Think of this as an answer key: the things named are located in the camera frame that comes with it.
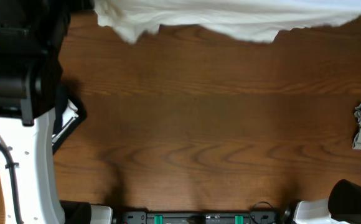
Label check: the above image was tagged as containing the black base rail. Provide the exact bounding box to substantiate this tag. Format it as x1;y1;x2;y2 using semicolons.
116;210;279;224

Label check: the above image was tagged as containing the folded black white shirt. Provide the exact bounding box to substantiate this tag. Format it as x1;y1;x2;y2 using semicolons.
52;83;87;154

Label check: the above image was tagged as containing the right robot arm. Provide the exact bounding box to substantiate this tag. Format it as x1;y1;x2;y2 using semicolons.
283;179;361;224

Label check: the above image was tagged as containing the white Puma t-shirt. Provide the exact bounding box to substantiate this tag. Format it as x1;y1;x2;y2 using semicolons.
94;0;361;44

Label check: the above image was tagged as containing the left black cable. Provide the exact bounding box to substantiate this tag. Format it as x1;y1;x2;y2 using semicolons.
0;129;24;224

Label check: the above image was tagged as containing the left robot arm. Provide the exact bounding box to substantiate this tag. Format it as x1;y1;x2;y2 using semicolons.
0;0;114;224

